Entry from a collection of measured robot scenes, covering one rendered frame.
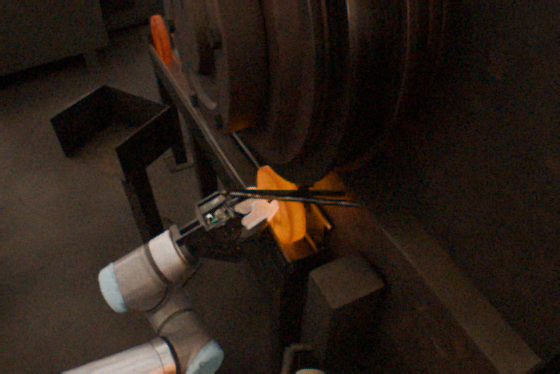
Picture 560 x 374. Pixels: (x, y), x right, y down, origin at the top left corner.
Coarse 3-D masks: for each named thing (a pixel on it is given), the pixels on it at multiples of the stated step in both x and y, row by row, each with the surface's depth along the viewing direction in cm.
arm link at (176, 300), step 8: (168, 288) 81; (176, 288) 84; (168, 296) 81; (176, 296) 83; (184, 296) 85; (160, 304) 79; (168, 304) 80; (176, 304) 81; (184, 304) 82; (144, 312) 79; (152, 312) 80; (160, 312) 80; (168, 312) 79; (152, 320) 81; (160, 320) 79
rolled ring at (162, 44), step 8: (152, 16) 153; (160, 16) 152; (152, 24) 157; (160, 24) 150; (152, 32) 163; (160, 32) 149; (160, 40) 150; (168, 40) 151; (160, 48) 154; (168, 48) 153; (160, 56) 161; (168, 56) 156
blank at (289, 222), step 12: (264, 168) 79; (264, 180) 80; (276, 180) 75; (288, 204) 74; (300, 204) 74; (276, 216) 83; (288, 216) 74; (300, 216) 75; (276, 228) 83; (288, 228) 76; (300, 228) 76; (288, 240) 79
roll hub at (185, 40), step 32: (192, 0) 46; (224, 0) 39; (256, 0) 40; (192, 32) 47; (224, 32) 40; (256, 32) 41; (192, 64) 53; (224, 64) 42; (256, 64) 43; (224, 96) 46; (256, 96) 46; (224, 128) 50
